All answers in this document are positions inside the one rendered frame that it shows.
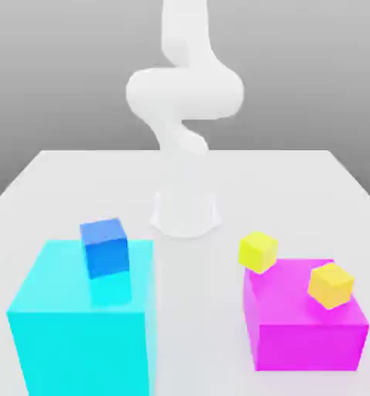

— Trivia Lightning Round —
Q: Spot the small yellow cube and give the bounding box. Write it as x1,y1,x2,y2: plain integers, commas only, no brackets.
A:
238,230,279,275

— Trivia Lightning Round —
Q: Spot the large magenta box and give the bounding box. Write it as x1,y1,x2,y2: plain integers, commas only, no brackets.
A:
242,258,370,372

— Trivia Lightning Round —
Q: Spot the small blue cube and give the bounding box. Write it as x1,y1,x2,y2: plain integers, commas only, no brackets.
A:
79,217,131,280

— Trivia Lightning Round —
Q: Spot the small orange cube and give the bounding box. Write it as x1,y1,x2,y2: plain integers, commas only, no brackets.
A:
307,261,355,311

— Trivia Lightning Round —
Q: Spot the large cyan box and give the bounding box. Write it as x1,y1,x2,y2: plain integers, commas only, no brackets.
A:
6,238,157,396

